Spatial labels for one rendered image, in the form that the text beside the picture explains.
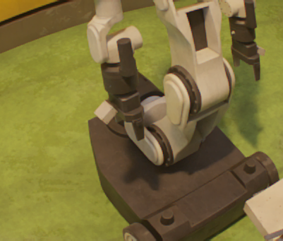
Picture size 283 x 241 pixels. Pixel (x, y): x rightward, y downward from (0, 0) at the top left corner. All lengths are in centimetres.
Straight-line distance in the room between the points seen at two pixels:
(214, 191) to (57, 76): 104
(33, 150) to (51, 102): 28
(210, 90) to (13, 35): 150
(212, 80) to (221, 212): 49
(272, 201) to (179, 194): 83
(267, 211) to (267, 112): 138
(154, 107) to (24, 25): 111
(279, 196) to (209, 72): 53
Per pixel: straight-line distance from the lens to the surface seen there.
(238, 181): 185
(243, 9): 157
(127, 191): 185
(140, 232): 171
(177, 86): 147
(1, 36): 274
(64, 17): 280
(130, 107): 143
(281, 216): 103
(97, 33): 131
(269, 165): 191
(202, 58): 146
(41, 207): 205
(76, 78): 251
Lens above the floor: 164
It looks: 46 degrees down
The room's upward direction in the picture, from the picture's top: 3 degrees counter-clockwise
